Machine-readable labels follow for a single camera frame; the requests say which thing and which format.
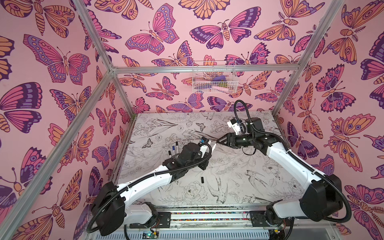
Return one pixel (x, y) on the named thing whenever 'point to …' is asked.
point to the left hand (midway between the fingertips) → (211, 153)
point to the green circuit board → (149, 236)
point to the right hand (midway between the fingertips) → (220, 140)
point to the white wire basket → (214, 77)
